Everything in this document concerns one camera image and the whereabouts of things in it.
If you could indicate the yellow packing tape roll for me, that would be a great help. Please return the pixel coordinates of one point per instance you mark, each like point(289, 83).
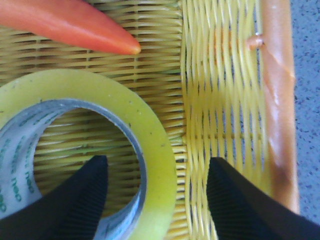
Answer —
point(52, 122)

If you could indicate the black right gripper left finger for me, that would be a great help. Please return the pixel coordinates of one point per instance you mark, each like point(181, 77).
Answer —
point(71, 211)

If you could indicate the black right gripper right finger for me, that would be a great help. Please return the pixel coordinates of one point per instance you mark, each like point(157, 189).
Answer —
point(241, 211)

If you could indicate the yellow woven basket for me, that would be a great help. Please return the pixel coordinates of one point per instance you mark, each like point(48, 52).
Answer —
point(218, 74)

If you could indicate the orange toy carrot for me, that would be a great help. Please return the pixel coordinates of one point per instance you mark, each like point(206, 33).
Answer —
point(73, 22)

